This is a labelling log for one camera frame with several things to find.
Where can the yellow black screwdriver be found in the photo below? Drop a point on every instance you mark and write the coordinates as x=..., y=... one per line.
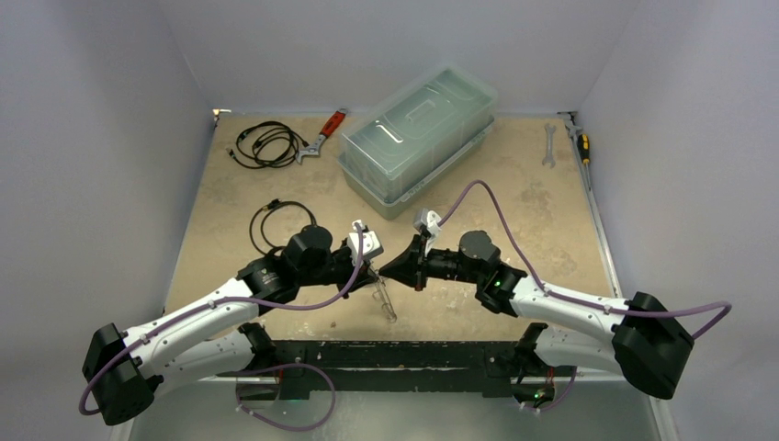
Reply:
x=583, y=146

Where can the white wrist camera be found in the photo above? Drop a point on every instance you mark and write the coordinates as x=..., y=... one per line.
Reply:
x=426, y=223
x=363, y=243

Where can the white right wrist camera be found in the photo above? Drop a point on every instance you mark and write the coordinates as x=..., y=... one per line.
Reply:
x=426, y=223

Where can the red handled adjustable wrench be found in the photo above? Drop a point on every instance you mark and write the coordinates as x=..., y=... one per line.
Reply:
x=327, y=130

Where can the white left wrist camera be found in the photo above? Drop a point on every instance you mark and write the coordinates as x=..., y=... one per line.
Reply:
x=363, y=243

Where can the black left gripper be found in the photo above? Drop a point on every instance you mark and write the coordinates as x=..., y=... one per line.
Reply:
x=362, y=277

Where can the silver open end spanner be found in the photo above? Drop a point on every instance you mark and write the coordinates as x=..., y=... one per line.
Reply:
x=549, y=159

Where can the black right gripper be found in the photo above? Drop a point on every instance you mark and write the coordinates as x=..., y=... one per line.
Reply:
x=419, y=261

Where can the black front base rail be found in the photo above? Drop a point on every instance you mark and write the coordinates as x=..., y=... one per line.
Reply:
x=493, y=369

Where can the clear plastic storage box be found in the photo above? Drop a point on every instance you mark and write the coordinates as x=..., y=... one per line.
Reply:
x=403, y=144

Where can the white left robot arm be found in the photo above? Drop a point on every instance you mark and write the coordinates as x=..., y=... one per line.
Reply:
x=125, y=371

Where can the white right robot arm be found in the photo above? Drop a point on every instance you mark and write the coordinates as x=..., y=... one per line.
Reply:
x=638, y=338

